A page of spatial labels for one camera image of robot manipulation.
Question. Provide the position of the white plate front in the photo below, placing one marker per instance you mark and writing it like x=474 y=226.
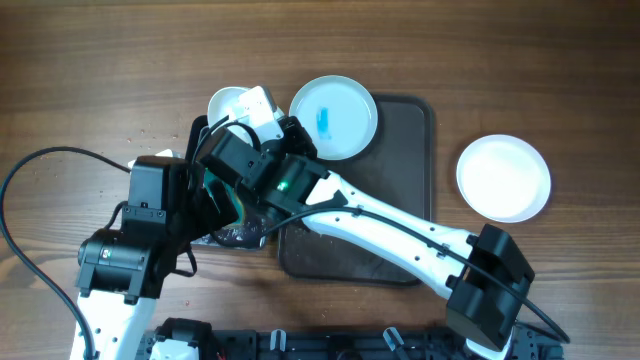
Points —
x=503 y=178

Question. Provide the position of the green yellow sponge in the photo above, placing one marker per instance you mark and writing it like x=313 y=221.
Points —
x=235 y=202

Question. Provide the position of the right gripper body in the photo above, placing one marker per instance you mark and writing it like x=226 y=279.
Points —
x=296 y=144

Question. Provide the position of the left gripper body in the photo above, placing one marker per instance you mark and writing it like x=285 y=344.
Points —
x=199 y=215

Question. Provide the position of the pale blue plate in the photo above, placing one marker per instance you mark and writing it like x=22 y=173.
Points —
x=339 y=114

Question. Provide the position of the brown plastic serving tray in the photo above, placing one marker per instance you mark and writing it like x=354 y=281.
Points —
x=396 y=168

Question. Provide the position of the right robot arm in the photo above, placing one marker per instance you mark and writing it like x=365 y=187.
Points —
x=483 y=277

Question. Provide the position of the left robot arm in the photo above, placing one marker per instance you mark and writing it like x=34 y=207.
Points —
x=122 y=270

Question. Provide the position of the white plate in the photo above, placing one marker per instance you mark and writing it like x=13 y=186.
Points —
x=503 y=178
x=221 y=106

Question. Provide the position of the small black metal tray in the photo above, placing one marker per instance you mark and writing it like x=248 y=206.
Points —
x=244 y=237

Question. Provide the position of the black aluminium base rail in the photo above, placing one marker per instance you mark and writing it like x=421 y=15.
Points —
x=431 y=344

